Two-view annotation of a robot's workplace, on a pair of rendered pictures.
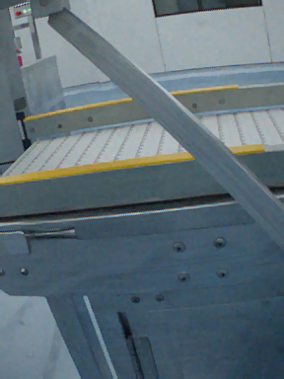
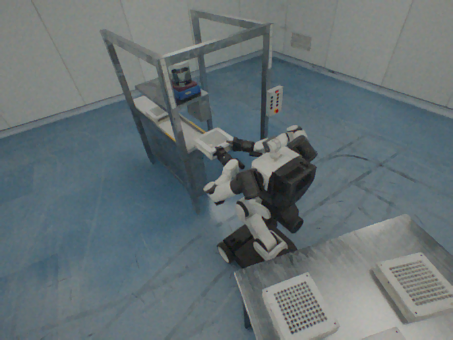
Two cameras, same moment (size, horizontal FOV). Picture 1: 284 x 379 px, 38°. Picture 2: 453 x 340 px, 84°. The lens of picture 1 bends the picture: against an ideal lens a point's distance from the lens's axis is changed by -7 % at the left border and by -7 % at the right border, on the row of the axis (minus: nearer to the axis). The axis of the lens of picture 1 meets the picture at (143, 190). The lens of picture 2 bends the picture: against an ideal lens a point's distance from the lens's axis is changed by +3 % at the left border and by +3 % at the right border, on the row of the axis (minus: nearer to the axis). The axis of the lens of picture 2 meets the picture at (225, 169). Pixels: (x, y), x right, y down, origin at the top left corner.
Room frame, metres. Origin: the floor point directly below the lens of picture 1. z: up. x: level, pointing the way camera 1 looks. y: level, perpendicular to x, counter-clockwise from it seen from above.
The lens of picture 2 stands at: (1.69, 1.61, 2.11)
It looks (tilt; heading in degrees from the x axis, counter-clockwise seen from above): 42 degrees down; 224
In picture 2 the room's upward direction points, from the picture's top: 6 degrees counter-clockwise
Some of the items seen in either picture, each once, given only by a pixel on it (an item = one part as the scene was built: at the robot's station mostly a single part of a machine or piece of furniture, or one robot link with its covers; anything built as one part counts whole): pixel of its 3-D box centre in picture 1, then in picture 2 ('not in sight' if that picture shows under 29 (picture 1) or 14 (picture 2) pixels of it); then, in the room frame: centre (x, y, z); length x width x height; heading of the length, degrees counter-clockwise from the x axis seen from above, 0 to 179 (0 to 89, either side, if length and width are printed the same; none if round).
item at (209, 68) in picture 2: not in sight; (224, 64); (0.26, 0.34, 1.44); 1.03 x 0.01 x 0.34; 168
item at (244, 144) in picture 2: not in sight; (241, 145); (0.53, 0.68, 0.99); 0.12 x 0.10 x 0.13; 110
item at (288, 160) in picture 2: not in sight; (280, 178); (0.75, 1.14, 1.08); 0.34 x 0.30 x 0.36; 168
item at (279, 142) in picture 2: not in sight; (276, 146); (0.73, 1.08, 1.28); 0.10 x 0.07 x 0.09; 168
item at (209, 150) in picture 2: not in sight; (214, 139); (0.60, 0.47, 1.00); 0.25 x 0.24 x 0.02; 78
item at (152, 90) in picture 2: not in sight; (170, 91); (0.51, -0.10, 1.22); 0.62 x 0.38 x 0.04; 78
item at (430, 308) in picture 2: not in sight; (417, 282); (0.80, 1.90, 0.88); 0.25 x 0.24 x 0.02; 142
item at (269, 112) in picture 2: not in sight; (274, 101); (-0.26, 0.47, 0.94); 0.17 x 0.06 x 0.26; 168
